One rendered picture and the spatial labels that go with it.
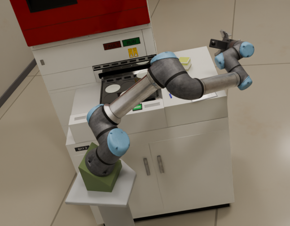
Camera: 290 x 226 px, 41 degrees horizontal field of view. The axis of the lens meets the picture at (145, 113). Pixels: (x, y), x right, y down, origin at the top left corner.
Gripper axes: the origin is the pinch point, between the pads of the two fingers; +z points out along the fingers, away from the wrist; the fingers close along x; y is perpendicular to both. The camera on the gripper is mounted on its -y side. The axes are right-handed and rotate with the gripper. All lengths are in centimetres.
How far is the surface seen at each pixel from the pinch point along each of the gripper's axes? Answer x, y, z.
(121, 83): -39, -43, 38
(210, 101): -31.8, -2.9, -17.1
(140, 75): -32, -30, 41
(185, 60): -14.6, -10.8, 15.6
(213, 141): -57, 9, -9
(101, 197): -83, -58, -42
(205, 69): -17.4, 2.0, 11.6
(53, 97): -63, -84, 70
